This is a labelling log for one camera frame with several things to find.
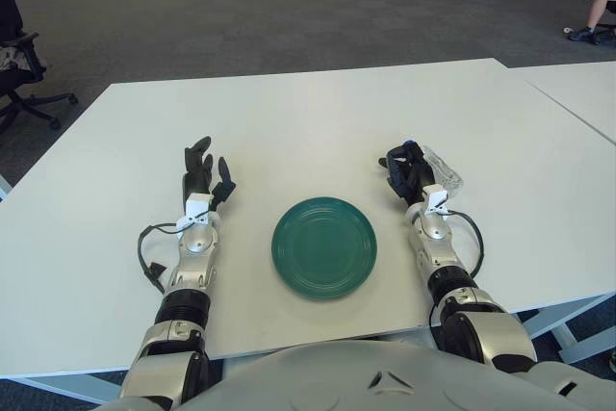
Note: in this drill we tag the clear bottle blue cap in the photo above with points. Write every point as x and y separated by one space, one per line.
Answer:
447 175

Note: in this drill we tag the grey robot torso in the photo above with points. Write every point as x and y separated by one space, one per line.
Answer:
337 377

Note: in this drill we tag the black office chair with jacket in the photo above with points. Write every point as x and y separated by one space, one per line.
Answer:
19 55

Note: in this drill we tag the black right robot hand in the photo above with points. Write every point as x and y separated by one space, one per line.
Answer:
409 175

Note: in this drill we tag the green round plate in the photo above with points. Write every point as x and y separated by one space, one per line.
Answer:
325 247

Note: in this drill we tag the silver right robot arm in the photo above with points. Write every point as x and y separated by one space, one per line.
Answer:
447 262

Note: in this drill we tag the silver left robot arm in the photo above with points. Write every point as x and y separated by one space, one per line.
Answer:
192 262

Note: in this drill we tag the seated person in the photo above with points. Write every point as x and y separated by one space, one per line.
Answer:
597 9

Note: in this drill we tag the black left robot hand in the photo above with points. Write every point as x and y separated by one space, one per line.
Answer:
197 180

